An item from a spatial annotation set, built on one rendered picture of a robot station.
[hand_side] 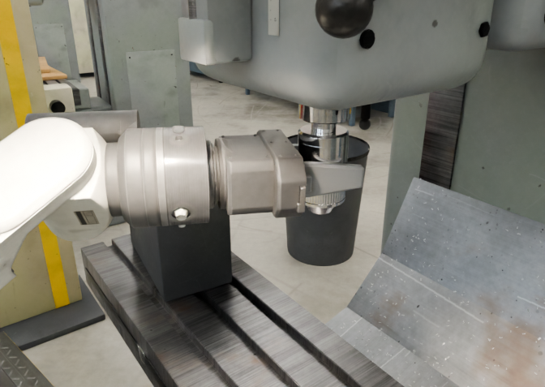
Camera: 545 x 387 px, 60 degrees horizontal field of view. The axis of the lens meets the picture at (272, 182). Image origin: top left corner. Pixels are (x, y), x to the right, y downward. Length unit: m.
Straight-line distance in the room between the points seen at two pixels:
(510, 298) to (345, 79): 0.52
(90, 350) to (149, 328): 1.48
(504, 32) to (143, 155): 0.31
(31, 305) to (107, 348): 0.43
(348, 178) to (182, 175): 0.15
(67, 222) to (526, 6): 0.41
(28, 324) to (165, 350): 1.74
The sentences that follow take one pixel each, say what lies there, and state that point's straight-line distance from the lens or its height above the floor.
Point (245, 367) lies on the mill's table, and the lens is 0.67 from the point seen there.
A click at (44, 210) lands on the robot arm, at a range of 0.39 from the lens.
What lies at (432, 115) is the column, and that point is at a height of 1.20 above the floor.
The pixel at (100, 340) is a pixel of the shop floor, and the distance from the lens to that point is 2.25.
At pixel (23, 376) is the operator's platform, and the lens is 1.57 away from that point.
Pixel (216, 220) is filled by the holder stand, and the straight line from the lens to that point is 0.76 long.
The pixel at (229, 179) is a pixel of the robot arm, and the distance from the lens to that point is 0.39.
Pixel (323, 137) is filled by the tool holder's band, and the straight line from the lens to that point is 0.42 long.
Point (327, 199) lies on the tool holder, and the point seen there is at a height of 1.21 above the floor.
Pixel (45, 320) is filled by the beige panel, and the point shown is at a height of 0.03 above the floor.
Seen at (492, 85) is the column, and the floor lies 1.26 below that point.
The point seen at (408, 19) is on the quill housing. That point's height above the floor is 1.37.
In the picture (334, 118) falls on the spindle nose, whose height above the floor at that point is 1.28.
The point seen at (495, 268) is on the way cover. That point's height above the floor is 1.01.
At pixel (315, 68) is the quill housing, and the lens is 0.31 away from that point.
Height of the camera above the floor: 1.39
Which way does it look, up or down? 22 degrees down
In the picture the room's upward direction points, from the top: straight up
